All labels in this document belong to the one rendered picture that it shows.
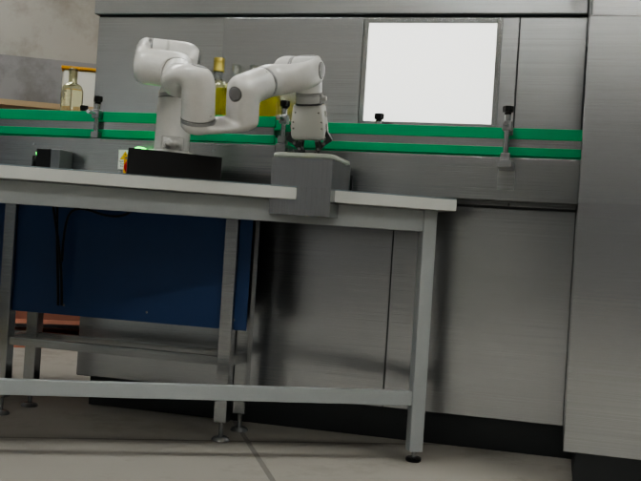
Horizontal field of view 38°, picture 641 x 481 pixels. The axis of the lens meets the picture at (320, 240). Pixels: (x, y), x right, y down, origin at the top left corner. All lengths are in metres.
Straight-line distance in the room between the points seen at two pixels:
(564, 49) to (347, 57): 0.66
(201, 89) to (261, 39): 0.83
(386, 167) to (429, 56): 0.42
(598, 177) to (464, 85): 0.61
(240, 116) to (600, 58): 0.95
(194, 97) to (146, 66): 0.22
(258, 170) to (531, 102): 0.86
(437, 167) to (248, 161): 0.55
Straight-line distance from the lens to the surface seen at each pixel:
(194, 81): 2.31
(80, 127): 3.03
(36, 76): 5.91
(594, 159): 2.55
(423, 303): 2.67
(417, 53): 2.99
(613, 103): 2.57
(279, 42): 3.10
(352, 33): 3.04
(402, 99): 2.97
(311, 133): 2.66
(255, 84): 2.36
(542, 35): 2.99
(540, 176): 2.71
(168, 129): 2.56
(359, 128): 2.81
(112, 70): 3.33
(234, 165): 2.78
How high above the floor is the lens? 0.60
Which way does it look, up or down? level
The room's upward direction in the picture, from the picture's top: 4 degrees clockwise
